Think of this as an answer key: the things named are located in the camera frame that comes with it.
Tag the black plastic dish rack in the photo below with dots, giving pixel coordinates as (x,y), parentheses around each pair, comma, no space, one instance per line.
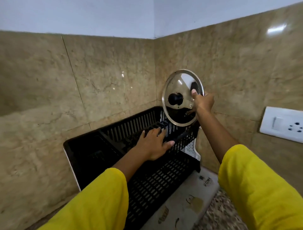
(156,182)

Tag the person's right hand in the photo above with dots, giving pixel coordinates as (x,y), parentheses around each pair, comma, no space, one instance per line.
(204,102)

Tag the person's left middle finger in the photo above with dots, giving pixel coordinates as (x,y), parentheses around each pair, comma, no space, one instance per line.
(156,131)

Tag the person's left little finger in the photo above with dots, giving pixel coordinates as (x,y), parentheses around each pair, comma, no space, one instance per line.
(143,134)

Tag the person's left forearm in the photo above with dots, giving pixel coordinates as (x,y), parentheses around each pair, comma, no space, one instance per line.
(99,196)

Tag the white wall switch socket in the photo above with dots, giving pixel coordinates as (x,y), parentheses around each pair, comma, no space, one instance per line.
(281,124)

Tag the glass pot lid black knob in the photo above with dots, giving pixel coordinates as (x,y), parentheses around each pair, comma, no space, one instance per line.
(176,83)

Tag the white perforated plastic tray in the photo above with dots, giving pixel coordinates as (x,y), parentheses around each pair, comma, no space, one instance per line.
(193,149)

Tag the person's right forearm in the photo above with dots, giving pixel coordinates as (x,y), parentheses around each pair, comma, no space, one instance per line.
(248,184)

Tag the person's left thumb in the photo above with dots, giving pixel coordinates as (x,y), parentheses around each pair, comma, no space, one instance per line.
(169,144)

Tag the person's left hand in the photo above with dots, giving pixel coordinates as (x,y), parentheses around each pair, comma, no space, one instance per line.
(151,147)

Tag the person's right thumb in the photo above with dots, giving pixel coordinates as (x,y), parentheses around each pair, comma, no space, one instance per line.
(194,93)

